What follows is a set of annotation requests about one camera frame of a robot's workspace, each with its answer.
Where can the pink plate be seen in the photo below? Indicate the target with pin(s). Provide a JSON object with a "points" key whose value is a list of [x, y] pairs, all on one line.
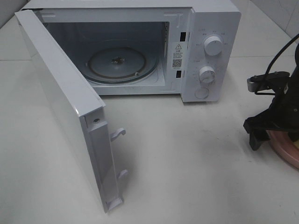
{"points": [[284, 147]]}

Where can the glass microwave turntable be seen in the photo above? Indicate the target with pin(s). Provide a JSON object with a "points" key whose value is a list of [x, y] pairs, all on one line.
{"points": [[120, 65]]}

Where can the white microwave oven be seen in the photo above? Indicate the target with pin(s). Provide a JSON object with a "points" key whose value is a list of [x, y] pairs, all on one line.
{"points": [[132, 47]]}

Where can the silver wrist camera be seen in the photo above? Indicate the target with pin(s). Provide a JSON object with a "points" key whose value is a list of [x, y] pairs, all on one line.
{"points": [[273, 81]]}

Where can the upper white dial knob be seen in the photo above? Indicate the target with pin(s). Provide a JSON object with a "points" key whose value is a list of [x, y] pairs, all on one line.
{"points": [[213, 45]]}

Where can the round door release button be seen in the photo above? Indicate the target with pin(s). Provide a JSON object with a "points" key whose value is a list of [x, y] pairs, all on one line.
{"points": [[202, 93]]}

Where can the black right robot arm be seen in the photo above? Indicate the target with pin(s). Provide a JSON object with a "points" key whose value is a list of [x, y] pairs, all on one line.
{"points": [[293, 82]]}

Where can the lower white timer knob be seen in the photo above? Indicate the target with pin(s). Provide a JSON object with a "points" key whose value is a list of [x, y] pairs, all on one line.
{"points": [[207, 74]]}

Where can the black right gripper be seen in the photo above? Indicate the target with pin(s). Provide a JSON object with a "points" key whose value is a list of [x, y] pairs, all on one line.
{"points": [[282, 115]]}

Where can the warning label sticker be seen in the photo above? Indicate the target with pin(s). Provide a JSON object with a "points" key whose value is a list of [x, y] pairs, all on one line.
{"points": [[178, 55]]}

